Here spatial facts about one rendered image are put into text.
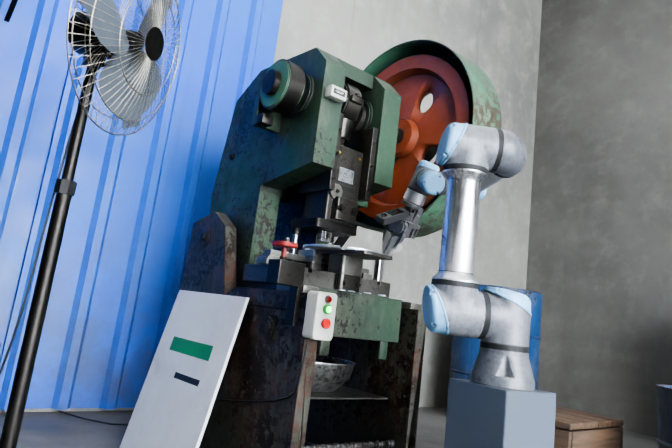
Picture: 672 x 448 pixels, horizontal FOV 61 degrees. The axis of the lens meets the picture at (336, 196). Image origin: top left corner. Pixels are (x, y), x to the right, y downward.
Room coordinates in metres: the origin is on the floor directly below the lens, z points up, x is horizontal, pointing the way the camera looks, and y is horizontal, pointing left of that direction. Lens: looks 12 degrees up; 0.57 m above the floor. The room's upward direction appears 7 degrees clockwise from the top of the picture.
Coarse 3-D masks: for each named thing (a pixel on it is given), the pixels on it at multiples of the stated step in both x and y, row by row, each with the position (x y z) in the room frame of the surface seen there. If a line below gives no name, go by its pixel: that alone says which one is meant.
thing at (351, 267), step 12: (324, 252) 1.98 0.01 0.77; (336, 252) 1.93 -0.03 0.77; (348, 252) 1.88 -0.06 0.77; (360, 252) 1.84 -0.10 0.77; (372, 252) 1.85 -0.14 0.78; (336, 264) 1.95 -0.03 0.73; (348, 264) 1.95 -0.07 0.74; (360, 264) 1.98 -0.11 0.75; (348, 276) 1.95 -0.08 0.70; (360, 276) 1.99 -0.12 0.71; (336, 288) 1.94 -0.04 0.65; (348, 288) 1.95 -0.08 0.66
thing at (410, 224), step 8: (408, 208) 1.94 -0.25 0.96; (416, 208) 1.92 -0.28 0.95; (416, 216) 1.97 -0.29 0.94; (392, 224) 1.97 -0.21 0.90; (400, 224) 1.94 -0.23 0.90; (408, 224) 1.94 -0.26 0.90; (416, 224) 1.98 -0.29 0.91; (400, 232) 1.94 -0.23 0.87; (408, 232) 1.98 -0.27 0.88; (416, 232) 1.98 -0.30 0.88
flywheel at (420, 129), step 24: (384, 72) 2.41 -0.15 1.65; (408, 72) 2.31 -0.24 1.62; (432, 72) 2.20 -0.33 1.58; (456, 72) 2.09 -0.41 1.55; (408, 96) 2.33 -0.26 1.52; (456, 96) 2.09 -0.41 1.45; (408, 120) 2.29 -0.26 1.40; (432, 120) 2.22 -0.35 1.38; (456, 120) 2.08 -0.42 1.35; (408, 144) 2.27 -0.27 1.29; (432, 144) 2.21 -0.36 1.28; (408, 168) 2.30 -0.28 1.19; (384, 192) 2.39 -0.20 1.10
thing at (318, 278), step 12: (252, 264) 2.03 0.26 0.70; (264, 264) 1.97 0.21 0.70; (252, 276) 2.02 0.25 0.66; (264, 276) 1.96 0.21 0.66; (312, 276) 1.89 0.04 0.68; (324, 276) 1.92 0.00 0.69; (336, 276) 1.96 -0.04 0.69; (360, 288) 2.03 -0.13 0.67; (372, 288) 2.07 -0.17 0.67; (384, 288) 2.11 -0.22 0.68
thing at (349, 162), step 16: (352, 160) 2.05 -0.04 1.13; (336, 176) 2.00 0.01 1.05; (352, 176) 2.05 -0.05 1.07; (320, 192) 2.02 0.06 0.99; (336, 192) 1.99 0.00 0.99; (352, 192) 2.06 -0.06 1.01; (304, 208) 2.08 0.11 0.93; (320, 208) 2.01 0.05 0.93; (336, 208) 1.98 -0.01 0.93; (352, 208) 2.02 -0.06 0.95; (352, 224) 2.07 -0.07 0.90
